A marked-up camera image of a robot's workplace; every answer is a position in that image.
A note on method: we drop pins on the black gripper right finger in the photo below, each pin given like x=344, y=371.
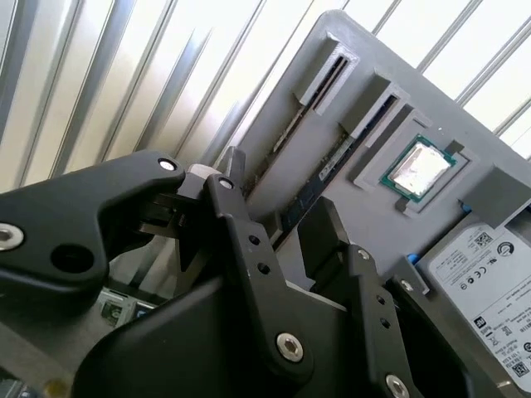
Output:
x=323, y=240

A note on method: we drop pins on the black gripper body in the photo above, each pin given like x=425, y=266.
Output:
x=186, y=352

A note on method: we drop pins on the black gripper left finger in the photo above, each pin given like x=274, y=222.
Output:
x=62, y=215

